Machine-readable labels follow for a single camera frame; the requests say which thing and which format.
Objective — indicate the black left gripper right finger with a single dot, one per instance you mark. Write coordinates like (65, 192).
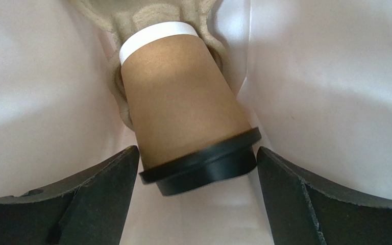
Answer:
(305, 208)

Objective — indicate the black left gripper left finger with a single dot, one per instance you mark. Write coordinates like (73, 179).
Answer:
(89, 207)

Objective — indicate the black plastic cup lid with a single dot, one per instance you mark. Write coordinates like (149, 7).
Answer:
(230, 158)

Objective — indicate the brown paper bag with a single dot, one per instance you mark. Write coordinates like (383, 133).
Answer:
(314, 76)

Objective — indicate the brown paper coffee cup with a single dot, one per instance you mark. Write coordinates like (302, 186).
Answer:
(178, 99)

